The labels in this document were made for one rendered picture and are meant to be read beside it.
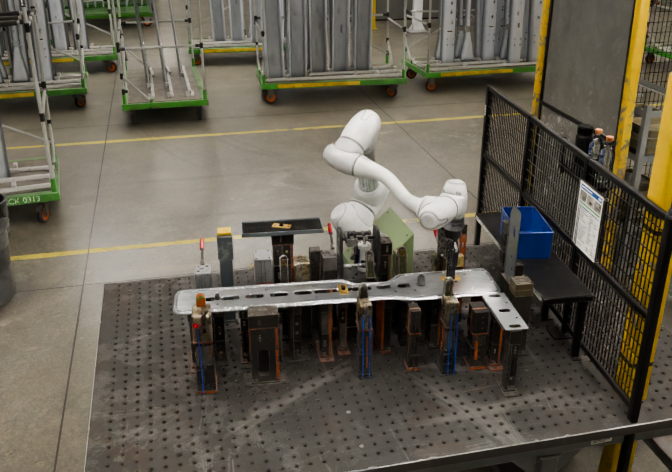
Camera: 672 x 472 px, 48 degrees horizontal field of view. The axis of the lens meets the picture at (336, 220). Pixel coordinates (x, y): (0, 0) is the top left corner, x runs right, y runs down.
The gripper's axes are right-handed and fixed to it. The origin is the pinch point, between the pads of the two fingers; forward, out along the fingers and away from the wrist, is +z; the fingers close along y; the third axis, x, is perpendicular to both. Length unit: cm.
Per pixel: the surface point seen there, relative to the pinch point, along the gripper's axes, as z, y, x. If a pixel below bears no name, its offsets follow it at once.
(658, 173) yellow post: -58, 48, 59
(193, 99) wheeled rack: 71, -607, -133
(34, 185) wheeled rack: 68, -332, -255
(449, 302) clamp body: 1.3, 24.1, -7.5
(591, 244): -16, 16, 54
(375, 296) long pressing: 5.2, 7.6, -34.5
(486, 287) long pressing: 5.8, 6.7, 14.1
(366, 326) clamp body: 10.6, 21.7, -40.8
